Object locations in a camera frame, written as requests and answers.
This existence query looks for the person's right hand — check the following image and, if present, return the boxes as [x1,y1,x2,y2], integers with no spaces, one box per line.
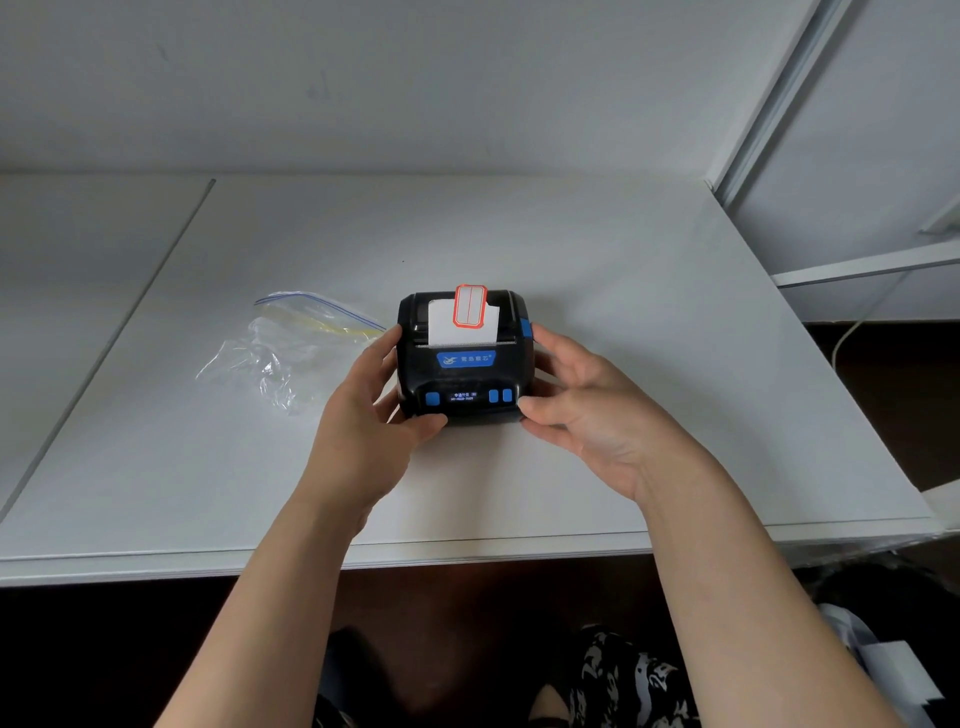
[517,326,723,507]

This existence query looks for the person's left hand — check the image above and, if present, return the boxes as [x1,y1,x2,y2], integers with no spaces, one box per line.
[298,324,450,528]

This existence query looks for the black portable label printer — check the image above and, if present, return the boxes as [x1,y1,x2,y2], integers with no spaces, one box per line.
[396,288,537,426]

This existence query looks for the person's left forearm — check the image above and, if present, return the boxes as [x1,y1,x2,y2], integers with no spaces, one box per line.
[153,480,378,728]

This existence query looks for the person's right forearm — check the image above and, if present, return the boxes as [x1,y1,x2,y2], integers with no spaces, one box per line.
[633,448,906,728]

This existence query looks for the white label paper strip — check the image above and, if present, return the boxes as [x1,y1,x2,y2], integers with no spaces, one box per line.
[427,298,502,348]

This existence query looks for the red-bordered label sticker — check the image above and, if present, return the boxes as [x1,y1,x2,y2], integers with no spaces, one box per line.
[453,284,489,329]

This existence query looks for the clear plastic zip bag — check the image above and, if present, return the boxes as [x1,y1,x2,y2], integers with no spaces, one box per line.
[195,291,388,416]

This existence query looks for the black white patterned shorts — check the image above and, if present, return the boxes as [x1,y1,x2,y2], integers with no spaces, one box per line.
[315,626,702,728]

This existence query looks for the white crumpled paper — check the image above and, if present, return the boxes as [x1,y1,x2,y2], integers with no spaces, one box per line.
[817,603,946,728]

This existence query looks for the white cable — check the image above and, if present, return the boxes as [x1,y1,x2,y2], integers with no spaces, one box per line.
[830,271,913,373]

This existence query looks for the white metal shelf frame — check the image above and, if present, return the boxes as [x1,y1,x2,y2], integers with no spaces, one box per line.
[705,0,960,291]

